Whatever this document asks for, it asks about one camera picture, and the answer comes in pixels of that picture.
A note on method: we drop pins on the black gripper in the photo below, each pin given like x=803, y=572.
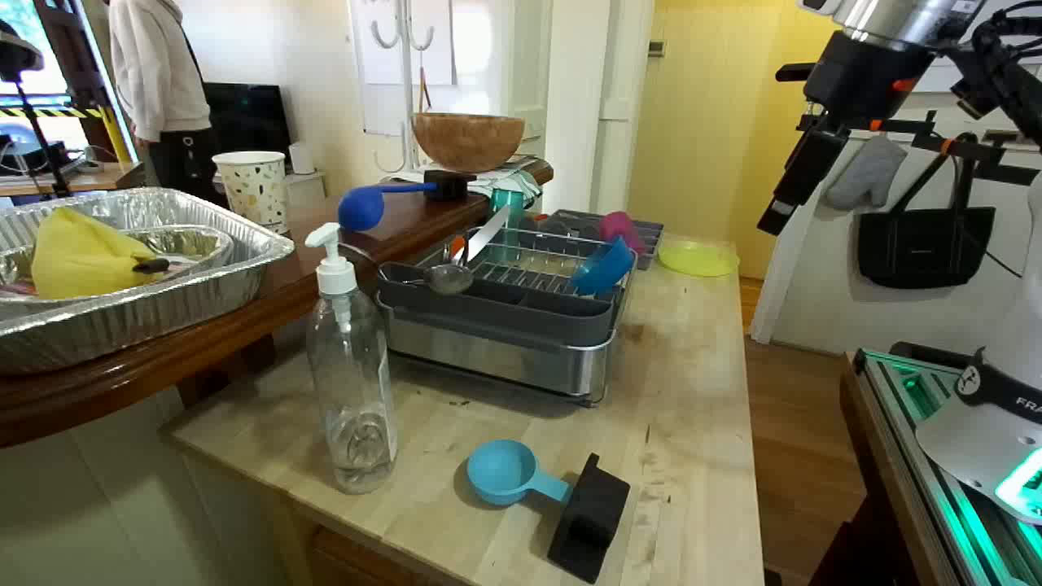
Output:
x=868, y=77

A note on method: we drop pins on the grey steel dish rack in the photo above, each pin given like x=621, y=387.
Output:
x=511, y=328

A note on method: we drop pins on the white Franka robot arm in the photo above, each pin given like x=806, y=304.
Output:
x=899, y=17

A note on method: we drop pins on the grey oven mitt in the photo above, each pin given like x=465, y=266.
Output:
x=863, y=175

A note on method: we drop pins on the yellow-green plastic plate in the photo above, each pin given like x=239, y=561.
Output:
x=698, y=258

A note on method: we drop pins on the black tote bag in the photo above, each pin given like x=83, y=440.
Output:
x=923, y=246

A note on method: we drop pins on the aluminium robot mounting stand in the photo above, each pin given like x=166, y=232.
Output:
x=884, y=378

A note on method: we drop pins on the green striped dish towel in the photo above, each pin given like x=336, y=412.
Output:
x=523, y=184

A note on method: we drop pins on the teal plastic cup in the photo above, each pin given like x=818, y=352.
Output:
x=511, y=200

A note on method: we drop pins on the steel table knife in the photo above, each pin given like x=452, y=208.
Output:
x=486, y=232

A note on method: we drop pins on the wooden bowl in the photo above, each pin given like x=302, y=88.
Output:
x=468, y=142

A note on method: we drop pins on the black holder block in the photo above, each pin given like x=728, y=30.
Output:
x=443, y=184

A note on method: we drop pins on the black plastic block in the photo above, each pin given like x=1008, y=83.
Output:
x=591, y=521

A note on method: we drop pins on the white coat hook stand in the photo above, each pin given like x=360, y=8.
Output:
x=405, y=66

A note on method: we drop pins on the blue measuring scoop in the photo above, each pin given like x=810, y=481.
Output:
x=504, y=474

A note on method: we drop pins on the clear pump soap bottle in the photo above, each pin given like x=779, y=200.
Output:
x=350, y=393

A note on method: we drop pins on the dotted paper cup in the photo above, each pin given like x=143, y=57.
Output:
x=254, y=190

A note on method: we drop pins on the black monitor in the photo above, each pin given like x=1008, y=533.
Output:
x=248, y=117

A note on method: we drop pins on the person in light top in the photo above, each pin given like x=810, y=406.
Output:
x=158, y=66

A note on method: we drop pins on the brown wooden counter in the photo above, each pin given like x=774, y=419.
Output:
x=163, y=371

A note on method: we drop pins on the large aluminium foil tray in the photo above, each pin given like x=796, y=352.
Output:
x=110, y=328

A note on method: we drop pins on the yellow cloth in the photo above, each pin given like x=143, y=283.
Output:
x=83, y=256

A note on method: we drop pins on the black tripod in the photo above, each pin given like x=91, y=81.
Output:
x=33, y=109

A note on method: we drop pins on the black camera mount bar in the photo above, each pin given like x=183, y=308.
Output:
x=957, y=146

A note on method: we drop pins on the light switch plate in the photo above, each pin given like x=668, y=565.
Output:
x=657, y=49

